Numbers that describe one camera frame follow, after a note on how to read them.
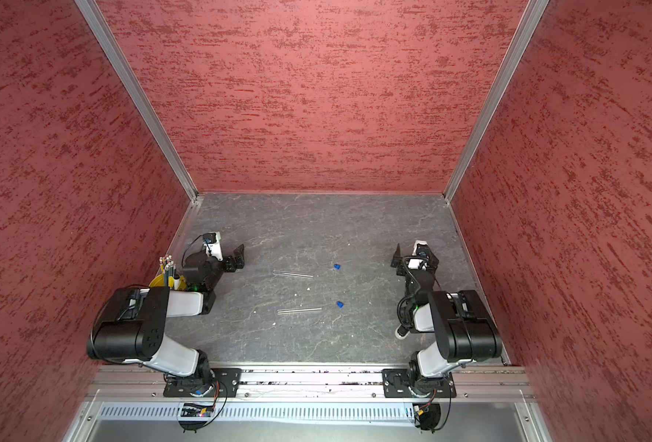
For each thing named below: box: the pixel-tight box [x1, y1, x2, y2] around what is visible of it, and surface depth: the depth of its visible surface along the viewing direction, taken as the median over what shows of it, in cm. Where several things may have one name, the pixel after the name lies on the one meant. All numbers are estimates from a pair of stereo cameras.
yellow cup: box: [148, 273, 176, 289], surface depth 83 cm
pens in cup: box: [158, 254, 175, 287], surface depth 81 cm
